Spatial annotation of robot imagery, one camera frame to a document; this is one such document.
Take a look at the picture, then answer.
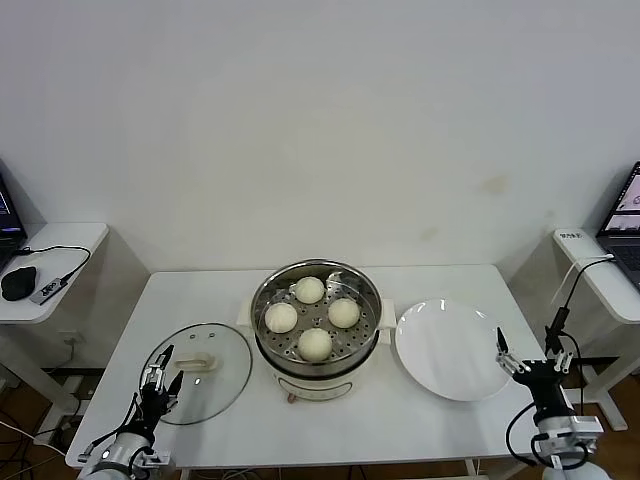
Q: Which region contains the black laptop with pink windows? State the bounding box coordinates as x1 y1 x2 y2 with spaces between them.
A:
0 158 29 271

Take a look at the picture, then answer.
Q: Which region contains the grey laptop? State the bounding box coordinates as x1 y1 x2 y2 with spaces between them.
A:
595 160 640 291

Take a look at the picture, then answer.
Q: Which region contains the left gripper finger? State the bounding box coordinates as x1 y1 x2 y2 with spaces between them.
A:
167 369 186 403
140 343 176 390

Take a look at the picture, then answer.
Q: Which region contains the cream electric cooker pot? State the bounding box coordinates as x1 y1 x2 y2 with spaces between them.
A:
237 298 396 404

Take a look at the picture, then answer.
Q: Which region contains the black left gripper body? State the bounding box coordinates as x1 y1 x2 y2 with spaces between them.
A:
133 380 177 432

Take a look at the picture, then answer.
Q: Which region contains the black cable with adapter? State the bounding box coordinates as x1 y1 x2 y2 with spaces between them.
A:
544 254 616 406

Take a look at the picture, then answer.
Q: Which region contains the black floor cable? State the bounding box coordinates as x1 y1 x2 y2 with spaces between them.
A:
0 409 66 476

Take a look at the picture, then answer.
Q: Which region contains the white cable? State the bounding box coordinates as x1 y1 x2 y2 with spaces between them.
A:
551 253 615 305

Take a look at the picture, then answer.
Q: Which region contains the black usb hub cable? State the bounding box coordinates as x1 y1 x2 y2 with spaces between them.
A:
13 244 92 282

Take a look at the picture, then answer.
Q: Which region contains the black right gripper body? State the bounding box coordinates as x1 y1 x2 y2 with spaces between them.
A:
513 358 572 422

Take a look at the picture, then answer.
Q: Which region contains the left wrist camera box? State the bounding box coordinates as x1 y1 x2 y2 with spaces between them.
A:
133 447 172 467

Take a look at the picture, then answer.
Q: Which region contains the white power strip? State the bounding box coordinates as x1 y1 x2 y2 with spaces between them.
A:
62 374 86 402

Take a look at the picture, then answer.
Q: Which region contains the white side table with label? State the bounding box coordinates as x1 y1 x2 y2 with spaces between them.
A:
509 227 640 434

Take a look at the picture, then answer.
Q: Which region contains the stainless steel steamer basket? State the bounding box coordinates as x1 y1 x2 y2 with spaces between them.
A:
249 258 384 370

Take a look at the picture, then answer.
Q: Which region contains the white round plate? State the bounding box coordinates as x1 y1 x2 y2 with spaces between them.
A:
394 298 515 402

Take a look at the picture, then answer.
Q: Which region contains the white steamed baozi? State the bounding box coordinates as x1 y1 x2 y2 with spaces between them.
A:
294 276 325 305
298 327 334 363
264 302 297 334
327 298 361 329

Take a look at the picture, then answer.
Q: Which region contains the black computer mouse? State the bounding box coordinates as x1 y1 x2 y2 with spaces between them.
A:
0 266 39 301

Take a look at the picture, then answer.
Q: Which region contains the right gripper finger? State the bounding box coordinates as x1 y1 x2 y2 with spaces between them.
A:
494 327 532 377
551 347 576 376

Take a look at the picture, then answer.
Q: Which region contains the glass lid with cream handle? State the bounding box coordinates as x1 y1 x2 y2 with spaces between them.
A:
139 322 253 426

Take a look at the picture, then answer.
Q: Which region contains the grey usb hub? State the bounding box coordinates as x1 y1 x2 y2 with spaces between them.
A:
29 277 69 305

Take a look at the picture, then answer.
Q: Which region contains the white side table with mouse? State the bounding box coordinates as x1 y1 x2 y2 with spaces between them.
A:
0 222 109 416

